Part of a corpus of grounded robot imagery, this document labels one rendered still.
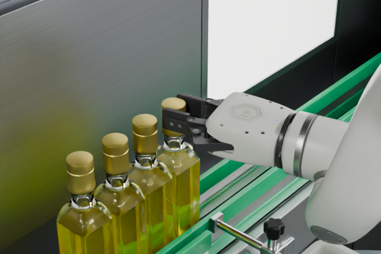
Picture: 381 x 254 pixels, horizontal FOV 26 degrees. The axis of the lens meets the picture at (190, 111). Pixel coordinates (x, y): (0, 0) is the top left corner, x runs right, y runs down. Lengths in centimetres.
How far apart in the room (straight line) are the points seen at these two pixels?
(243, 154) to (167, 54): 28
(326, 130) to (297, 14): 56
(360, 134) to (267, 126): 18
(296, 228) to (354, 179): 55
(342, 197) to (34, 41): 44
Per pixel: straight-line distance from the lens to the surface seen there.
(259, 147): 105
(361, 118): 91
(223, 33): 139
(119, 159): 106
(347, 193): 93
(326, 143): 103
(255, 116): 108
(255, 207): 135
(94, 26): 115
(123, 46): 120
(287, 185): 141
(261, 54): 150
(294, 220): 144
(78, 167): 102
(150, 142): 110
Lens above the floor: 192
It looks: 32 degrees down
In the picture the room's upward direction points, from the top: straight up
